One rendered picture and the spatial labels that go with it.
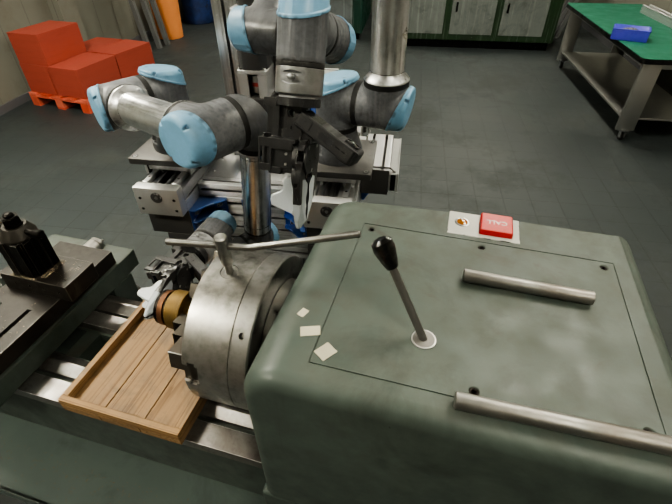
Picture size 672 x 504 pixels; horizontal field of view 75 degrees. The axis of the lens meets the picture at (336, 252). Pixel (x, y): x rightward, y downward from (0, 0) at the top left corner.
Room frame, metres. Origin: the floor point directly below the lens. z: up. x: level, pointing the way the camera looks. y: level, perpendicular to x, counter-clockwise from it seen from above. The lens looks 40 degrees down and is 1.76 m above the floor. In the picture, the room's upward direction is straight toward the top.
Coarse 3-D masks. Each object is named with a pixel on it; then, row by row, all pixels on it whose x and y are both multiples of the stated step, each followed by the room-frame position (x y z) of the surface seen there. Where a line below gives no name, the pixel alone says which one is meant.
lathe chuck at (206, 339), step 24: (216, 264) 0.60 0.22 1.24; (240, 264) 0.60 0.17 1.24; (216, 288) 0.55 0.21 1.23; (240, 288) 0.54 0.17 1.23; (192, 312) 0.51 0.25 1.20; (216, 312) 0.51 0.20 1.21; (192, 336) 0.48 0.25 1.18; (216, 336) 0.48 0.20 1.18; (192, 360) 0.46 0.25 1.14; (216, 360) 0.45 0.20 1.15; (192, 384) 0.45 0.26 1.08; (216, 384) 0.44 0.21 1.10
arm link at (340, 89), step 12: (336, 72) 1.21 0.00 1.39; (348, 72) 1.20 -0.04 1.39; (324, 84) 1.14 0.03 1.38; (336, 84) 1.13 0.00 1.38; (348, 84) 1.13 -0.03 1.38; (360, 84) 1.14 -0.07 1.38; (324, 96) 1.13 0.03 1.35; (336, 96) 1.13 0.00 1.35; (348, 96) 1.12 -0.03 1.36; (324, 108) 1.14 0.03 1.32; (336, 108) 1.12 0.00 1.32; (348, 108) 1.11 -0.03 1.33; (336, 120) 1.13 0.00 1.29; (348, 120) 1.12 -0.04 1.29
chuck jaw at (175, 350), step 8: (176, 320) 0.58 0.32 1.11; (184, 320) 0.58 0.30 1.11; (176, 328) 0.57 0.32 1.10; (176, 336) 0.54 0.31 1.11; (176, 344) 0.51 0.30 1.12; (168, 352) 0.49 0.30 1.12; (176, 352) 0.49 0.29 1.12; (176, 360) 0.49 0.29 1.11; (184, 368) 0.47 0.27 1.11; (192, 368) 0.46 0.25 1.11; (192, 376) 0.46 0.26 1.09
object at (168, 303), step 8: (160, 296) 0.64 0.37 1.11; (168, 296) 0.64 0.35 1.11; (176, 296) 0.64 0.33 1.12; (184, 296) 0.63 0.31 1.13; (160, 304) 0.62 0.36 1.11; (168, 304) 0.62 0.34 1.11; (176, 304) 0.62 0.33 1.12; (184, 304) 0.62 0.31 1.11; (160, 312) 0.61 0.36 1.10; (168, 312) 0.61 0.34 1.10; (176, 312) 0.60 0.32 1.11; (184, 312) 0.61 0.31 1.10; (160, 320) 0.61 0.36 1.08; (168, 320) 0.60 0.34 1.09
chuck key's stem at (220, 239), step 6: (216, 234) 0.58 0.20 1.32; (222, 234) 0.58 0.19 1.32; (216, 240) 0.57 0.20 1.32; (222, 240) 0.57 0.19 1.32; (216, 246) 0.57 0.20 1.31; (222, 246) 0.57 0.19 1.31; (222, 252) 0.57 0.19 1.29; (228, 252) 0.57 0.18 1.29; (222, 258) 0.57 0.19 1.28; (228, 258) 0.57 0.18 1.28; (222, 264) 0.57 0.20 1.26; (228, 264) 0.57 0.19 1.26; (228, 270) 0.57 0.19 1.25
